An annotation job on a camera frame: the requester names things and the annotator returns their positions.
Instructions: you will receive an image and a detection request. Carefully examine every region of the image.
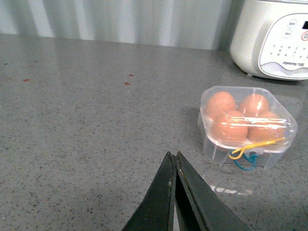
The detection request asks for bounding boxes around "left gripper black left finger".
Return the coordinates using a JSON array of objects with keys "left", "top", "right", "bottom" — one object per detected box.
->
[{"left": 122, "top": 152, "right": 177, "bottom": 231}]

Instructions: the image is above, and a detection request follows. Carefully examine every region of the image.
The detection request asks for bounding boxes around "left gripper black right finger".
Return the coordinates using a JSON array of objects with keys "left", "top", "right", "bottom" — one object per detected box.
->
[{"left": 175, "top": 151, "right": 250, "bottom": 231}]

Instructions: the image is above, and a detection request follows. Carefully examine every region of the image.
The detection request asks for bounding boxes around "clear plastic egg box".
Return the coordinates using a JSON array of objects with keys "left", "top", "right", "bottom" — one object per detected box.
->
[{"left": 198, "top": 86, "right": 301, "bottom": 168}]

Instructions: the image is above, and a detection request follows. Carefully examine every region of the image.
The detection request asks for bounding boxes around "brown egg front left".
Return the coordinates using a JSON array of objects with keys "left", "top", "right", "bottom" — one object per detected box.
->
[{"left": 210, "top": 110, "right": 248, "bottom": 142}]

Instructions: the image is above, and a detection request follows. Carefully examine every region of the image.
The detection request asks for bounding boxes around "brown egg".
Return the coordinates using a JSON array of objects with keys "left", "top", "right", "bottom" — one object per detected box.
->
[
  {"left": 238, "top": 94, "right": 270, "bottom": 117},
  {"left": 210, "top": 110, "right": 248, "bottom": 142},
  {"left": 204, "top": 91, "right": 236, "bottom": 120}
]

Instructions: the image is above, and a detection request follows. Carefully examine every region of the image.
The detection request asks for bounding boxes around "brown egg back left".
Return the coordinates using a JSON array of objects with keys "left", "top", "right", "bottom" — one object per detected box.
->
[{"left": 204, "top": 91, "right": 236, "bottom": 120}]

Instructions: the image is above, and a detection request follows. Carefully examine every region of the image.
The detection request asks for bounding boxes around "brown egg back right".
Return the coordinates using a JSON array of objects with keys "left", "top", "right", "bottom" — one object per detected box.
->
[{"left": 238, "top": 94, "right": 270, "bottom": 117}]

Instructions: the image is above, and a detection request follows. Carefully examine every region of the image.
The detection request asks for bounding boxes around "yellow rubber band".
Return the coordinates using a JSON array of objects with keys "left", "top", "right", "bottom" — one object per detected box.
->
[{"left": 228, "top": 137, "right": 285, "bottom": 160}]

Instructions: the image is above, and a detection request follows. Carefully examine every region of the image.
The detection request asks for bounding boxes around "blue rubber band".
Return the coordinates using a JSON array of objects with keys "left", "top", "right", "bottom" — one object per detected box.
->
[{"left": 229, "top": 151, "right": 259, "bottom": 171}]

